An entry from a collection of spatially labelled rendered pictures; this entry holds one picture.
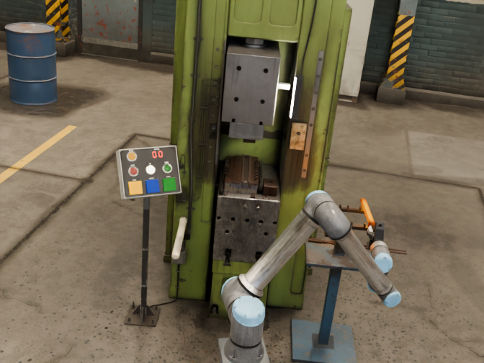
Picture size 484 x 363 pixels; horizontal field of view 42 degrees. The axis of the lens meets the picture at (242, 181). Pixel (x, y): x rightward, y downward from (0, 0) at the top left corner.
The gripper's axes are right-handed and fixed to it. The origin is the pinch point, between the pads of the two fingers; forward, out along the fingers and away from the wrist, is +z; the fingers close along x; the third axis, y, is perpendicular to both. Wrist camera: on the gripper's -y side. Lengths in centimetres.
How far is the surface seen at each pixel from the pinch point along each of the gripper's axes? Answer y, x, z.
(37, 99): 93, -328, 421
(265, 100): -52, -66, 39
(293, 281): 76, -31, 55
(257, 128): -35, -68, 39
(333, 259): 30.9, -15.8, 11.9
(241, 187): 4, -73, 39
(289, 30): -90, -56, 53
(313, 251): 31.0, -26.8, 18.9
